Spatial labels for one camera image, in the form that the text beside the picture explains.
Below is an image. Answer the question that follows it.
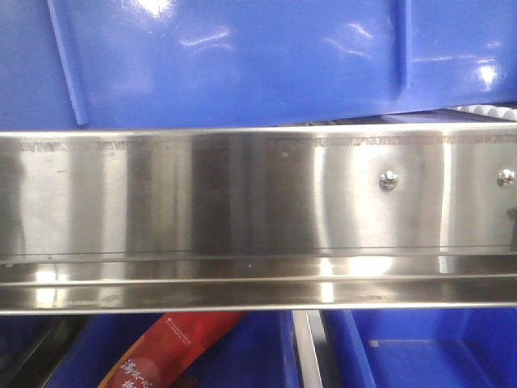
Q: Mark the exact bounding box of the large blue plastic bin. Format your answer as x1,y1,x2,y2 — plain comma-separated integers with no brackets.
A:
1,1,516,130

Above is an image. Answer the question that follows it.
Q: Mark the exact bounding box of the white roller track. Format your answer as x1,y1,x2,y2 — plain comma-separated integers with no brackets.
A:
451,103,517,122

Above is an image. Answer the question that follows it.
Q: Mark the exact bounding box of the lower right blue bin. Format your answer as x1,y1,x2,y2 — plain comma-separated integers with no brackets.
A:
322,308,516,387

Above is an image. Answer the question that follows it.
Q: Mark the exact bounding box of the stainless steel shelf rail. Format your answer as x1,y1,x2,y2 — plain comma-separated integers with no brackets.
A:
1,122,516,314

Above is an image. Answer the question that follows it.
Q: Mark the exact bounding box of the red snack package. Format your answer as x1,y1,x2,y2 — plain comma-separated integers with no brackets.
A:
99,311,245,387

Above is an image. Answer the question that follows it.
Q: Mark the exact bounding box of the steel rail screw right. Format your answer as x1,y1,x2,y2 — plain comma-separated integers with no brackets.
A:
496,168,516,188

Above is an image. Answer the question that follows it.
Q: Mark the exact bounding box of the steel rail screw left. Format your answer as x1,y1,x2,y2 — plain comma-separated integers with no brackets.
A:
379,170,399,192

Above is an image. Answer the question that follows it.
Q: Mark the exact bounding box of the steel divider between bins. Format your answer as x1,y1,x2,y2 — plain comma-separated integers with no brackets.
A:
292,310,341,388

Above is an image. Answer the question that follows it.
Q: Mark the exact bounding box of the steel rail screw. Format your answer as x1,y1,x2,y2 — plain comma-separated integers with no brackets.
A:
496,168,516,188
379,170,399,192

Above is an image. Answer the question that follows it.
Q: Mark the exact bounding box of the blue bin on lower shelf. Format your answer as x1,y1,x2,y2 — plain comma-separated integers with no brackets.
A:
46,311,301,387

